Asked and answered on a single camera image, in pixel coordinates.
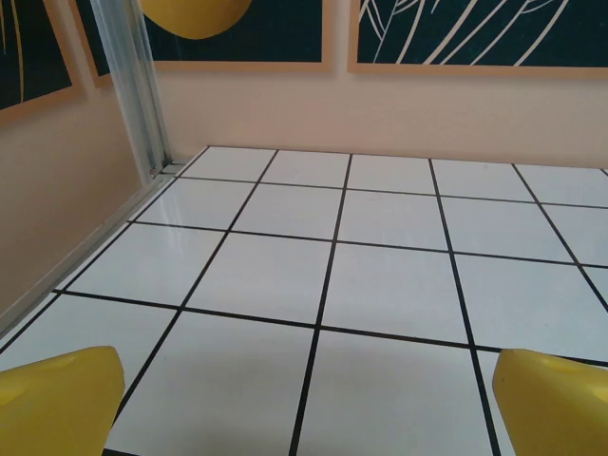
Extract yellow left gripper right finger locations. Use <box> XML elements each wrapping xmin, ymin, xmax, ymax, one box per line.
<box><xmin>491</xmin><ymin>348</ymin><xmax>608</xmax><ymax>456</ymax></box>

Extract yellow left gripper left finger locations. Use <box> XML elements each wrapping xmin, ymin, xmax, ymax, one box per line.
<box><xmin>0</xmin><ymin>345</ymin><xmax>125</xmax><ymax>456</ymax></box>

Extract aluminium table edge rail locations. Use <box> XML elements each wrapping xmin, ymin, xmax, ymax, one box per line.
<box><xmin>0</xmin><ymin>159</ymin><xmax>184</xmax><ymax>341</ymax></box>

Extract aluminium frame post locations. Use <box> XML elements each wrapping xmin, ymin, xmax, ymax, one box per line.
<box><xmin>89</xmin><ymin>0</ymin><xmax>173</xmax><ymax>186</ymax></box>

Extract wall panel large peach circle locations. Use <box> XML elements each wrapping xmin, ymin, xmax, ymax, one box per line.
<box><xmin>0</xmin><ymin>0</ymin><xmax>87</xmax><ymax>125</ymax></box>

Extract narrow dark wall panel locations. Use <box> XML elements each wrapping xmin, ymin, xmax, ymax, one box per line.
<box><xmin>69</xmin><ymin>0</ymin><xmax>116</xmax><ymax>90</ymax></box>

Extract wall panel orange circle leaves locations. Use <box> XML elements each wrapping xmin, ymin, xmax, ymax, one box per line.
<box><xmin>347</xmin><ymin>0</ymin><xmax>608</xmax><ymax>81</ymax></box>

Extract wall panel with golden oval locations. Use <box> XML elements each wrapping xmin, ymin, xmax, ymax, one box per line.
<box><xmin>142</xmin><ymin>0</ymin><xmax>336</xmax><ymax>76</ymax></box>

